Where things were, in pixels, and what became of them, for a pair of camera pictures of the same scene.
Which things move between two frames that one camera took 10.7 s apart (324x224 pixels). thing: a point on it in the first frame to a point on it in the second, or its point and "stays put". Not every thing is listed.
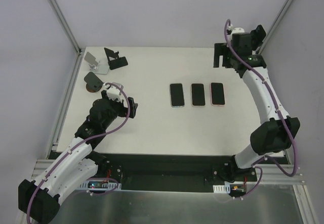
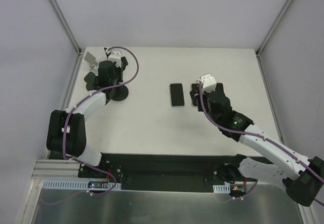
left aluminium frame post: x=60 y=15 stays put
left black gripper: x=131 y=107 to x=124 y=62
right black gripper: x=222 y=56 to x=197 y=98
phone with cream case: x=198 y=94 stays put
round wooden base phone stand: x=93 y=83 stays put
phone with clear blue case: x=176 y=94 stays put
